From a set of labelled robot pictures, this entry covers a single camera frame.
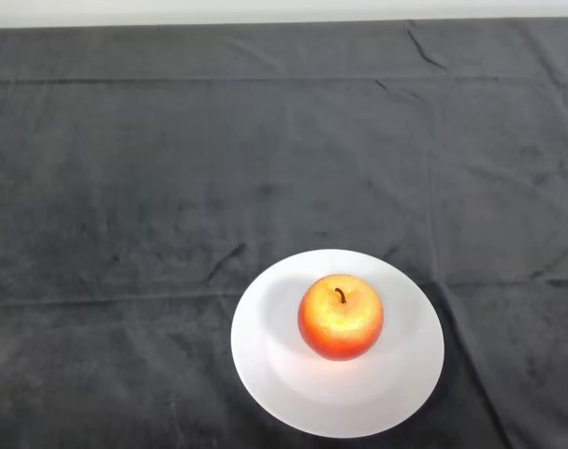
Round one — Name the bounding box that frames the red yellow apple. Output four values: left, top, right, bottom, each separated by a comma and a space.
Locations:
297, 274, 386, 362

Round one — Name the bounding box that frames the round white plate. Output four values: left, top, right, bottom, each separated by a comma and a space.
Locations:
230, 248, 446, 440

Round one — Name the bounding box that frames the black table cloth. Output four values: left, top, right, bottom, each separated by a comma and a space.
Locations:
0, 16, 568, 449

